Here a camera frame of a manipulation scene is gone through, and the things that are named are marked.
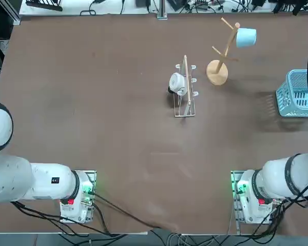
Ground light blue plastic cup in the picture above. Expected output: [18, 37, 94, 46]
[235, 27, 257, 49]

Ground wooden cup tree rack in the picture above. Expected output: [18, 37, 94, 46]
[206, 17, 241, 86]

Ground light blue plastic basket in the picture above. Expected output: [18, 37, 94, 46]
[275, 69, 308, 118]

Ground white mug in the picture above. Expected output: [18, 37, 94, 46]
[168, 72, 188, 95]

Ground black slotted stand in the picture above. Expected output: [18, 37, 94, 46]
[25, 0, 64, 12]

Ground aluminium corner profile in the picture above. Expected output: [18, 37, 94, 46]
[0, 0, 22, 26]

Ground white wire cup rack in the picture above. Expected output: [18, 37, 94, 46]
[173, 54, 200, 118]

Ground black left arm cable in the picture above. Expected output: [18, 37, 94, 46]
[92, 192, 162, 229]

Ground aluminium frame post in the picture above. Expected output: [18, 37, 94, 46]
[156, 0, 168, 20]

